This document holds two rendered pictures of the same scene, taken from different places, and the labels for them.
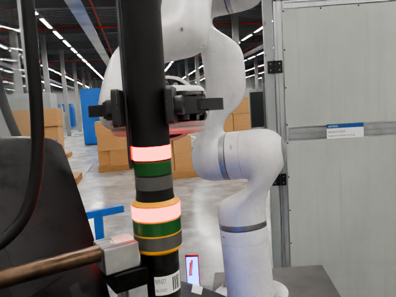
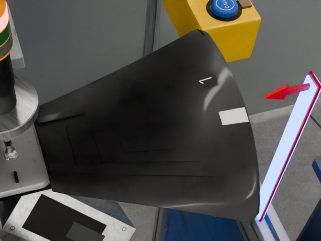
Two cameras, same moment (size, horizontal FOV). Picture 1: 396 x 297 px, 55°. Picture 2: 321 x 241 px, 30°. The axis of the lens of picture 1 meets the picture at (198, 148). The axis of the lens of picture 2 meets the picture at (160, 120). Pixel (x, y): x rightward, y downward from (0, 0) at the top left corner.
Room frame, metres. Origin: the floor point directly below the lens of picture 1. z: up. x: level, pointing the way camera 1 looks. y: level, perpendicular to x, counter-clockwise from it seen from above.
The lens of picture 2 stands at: (0.31, -0.31, 1.70)
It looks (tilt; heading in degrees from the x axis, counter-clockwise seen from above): 53 degrees down; 62
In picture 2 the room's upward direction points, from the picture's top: 7 degrees clockwise
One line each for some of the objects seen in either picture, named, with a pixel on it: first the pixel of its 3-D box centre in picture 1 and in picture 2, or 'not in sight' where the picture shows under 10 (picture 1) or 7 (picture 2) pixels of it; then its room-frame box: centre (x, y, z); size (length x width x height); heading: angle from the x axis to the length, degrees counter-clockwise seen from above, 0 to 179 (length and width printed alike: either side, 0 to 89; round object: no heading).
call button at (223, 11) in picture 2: not in sight; (224, 7); (0.70, 0.27, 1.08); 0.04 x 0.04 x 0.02
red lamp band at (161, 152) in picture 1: (151, 151); not in sight; (0.33, 0.04, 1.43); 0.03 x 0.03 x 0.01
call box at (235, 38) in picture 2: not in sight; (208, 13); (0.71, 0.32, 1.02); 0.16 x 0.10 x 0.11; 87
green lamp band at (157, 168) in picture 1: (152, 166); not in sight; (0.33, 0.04, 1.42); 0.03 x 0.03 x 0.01
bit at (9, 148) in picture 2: not in sight; (7, 139); (0.33, 0.04, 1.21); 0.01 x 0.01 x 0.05
